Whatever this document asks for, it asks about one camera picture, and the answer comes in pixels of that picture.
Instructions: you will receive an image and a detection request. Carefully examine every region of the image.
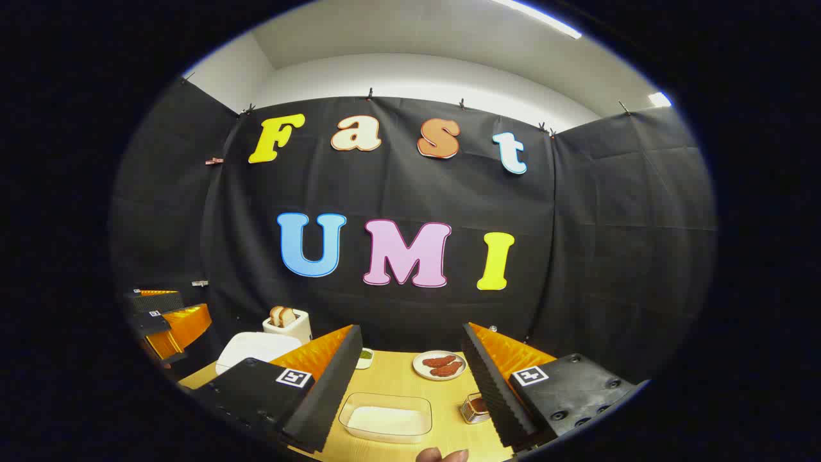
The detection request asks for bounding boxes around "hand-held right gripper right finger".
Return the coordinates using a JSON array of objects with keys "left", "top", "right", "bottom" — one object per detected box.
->
[{"left": 461, "top": 322, "right": 648, "bottom": 450}]

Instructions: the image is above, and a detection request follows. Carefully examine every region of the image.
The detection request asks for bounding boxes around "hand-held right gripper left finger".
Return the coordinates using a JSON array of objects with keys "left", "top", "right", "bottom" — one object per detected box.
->
[{"left": 192, "top": 324, "right": 363, "bottom": 454}]

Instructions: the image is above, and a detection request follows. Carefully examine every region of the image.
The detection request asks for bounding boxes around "metal wire chopstick holder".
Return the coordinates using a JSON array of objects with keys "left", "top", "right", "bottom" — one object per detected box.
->
[{"left": 460, "top": 392, "right": 492, "bottom": 425}]

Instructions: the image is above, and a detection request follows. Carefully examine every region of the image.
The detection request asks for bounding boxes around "clear plastic rice container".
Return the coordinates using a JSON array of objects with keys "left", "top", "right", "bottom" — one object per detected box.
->
[{"left": 338, "top": 392, "right": 433, "bottom": 444}]

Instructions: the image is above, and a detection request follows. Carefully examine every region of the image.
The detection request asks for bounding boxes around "white rice heap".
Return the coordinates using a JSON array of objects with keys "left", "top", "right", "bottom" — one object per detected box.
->
[{"left": 346, "top": 406, "right": 425, "bottom": 438}]

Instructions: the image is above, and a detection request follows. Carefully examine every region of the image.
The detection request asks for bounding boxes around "white rice cooker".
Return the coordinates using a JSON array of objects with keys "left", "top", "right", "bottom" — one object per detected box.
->
[{"left": 216, "top": 331, "right": 303, "bottom": 377}]

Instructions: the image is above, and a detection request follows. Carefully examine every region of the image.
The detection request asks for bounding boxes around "white toaster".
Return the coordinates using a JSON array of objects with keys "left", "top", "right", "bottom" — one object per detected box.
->
[{"left": 262, "top": 309, "right": 313, "bottom": 345}]

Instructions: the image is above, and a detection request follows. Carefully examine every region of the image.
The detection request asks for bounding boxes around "white round plate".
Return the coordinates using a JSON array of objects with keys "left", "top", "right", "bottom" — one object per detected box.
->
[{"left": 412, "top": 350, "right": 468, "bottom": 381}]

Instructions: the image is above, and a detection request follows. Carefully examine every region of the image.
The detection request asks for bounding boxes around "black backdrop cloth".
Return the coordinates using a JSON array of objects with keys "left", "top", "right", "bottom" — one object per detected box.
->
[{"left": 109, "top": 77, "right": 718, "bottom": 386}]

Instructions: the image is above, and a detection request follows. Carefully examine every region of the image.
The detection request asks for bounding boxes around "long ceiling light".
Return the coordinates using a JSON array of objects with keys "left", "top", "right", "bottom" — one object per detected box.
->
[{"left": 493, "top": 0, "right": 582, "bottom": 40}]

